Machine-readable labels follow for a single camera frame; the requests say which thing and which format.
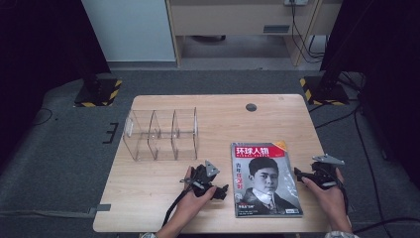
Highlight striped black stand base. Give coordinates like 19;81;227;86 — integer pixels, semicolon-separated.
73;72;124;108
298;74;351;107

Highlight magazine with portrait cover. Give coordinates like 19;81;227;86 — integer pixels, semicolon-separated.
230;141;304;219

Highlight white partition panel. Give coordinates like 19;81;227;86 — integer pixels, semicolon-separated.
80;0;176;63

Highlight person's left hand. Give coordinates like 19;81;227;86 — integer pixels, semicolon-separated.
172;166;218;229

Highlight black floor cable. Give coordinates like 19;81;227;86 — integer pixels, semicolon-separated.
310;98;420;234

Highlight clear acrylic divider rack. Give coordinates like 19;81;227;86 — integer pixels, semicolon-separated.
122;106;200;163

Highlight hanging black desk cables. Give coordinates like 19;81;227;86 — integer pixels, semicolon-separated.
289;3;329;64

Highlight left hand-held gripper cable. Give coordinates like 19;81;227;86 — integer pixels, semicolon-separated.
160;184;194;228

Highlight hand-held gripper cable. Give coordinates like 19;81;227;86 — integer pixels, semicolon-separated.
160;184;194;228
336;178;352;215

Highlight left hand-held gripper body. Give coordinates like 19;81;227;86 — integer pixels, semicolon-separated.
179;160;221;198

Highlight right hand-held gripper cable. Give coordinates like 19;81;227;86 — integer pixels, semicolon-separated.
336;178;352;215

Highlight black curtain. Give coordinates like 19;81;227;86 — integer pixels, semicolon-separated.
320;0;420;189
0;0;112;167

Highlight person's right hand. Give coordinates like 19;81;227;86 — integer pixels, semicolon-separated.
300;168;350;228

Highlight beige wooden office desk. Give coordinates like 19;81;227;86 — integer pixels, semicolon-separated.
164;0;345;68

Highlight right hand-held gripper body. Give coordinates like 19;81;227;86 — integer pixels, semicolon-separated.
309;153;346;190

